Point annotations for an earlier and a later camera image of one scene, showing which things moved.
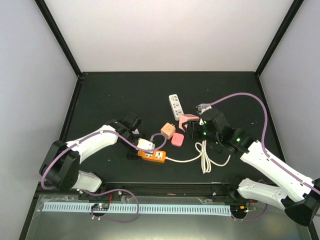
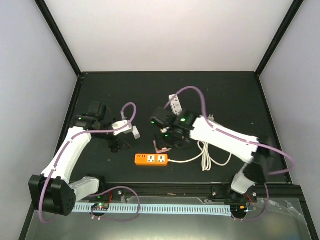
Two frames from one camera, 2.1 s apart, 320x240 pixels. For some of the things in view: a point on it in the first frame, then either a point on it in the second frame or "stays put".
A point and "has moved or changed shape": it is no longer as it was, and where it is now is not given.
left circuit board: x=100 y=207 stays put
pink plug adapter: x=177 y=139 has moved or changed shape
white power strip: x=175 y=106 stays put
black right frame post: x=290 y=15 stays put
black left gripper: x=131 y=154 → x=118 y=147
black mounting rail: x=212 y=190 stays put
